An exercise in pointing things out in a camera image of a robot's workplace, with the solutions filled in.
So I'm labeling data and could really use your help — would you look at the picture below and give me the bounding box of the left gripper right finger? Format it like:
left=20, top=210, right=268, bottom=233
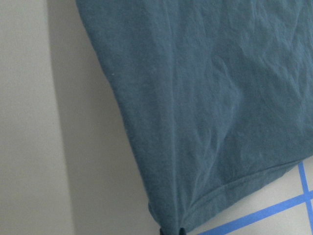
left=179, top=228, right=186, bottom=235

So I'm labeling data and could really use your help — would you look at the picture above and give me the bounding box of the black t-shirt with logo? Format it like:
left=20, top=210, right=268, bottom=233
left=76, top=0, right=313, bottom=235

